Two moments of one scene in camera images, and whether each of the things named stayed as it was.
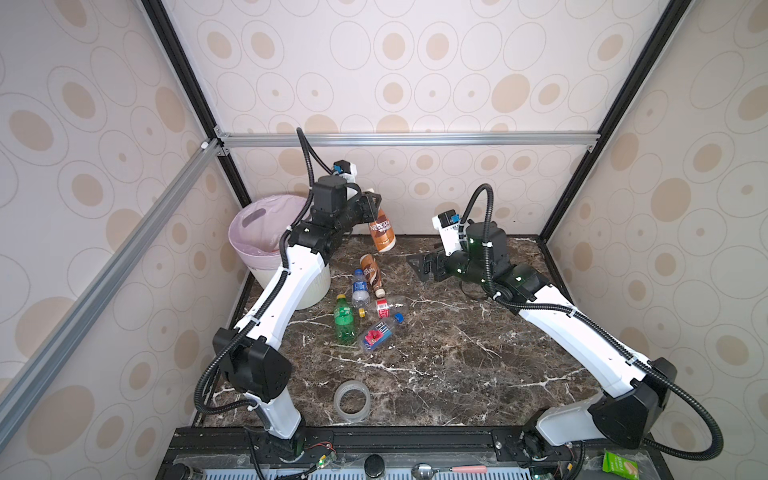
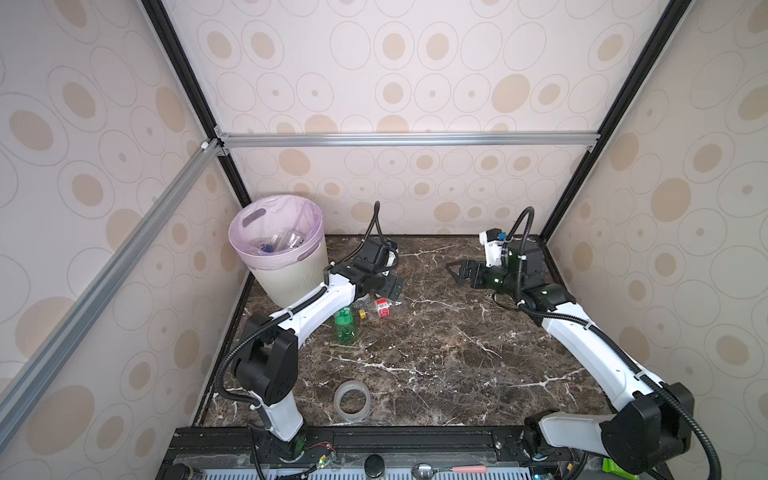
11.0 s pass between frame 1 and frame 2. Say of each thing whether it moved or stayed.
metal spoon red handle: stayed
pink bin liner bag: stayed
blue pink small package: moved
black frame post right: stayed
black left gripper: moved
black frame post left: stayed
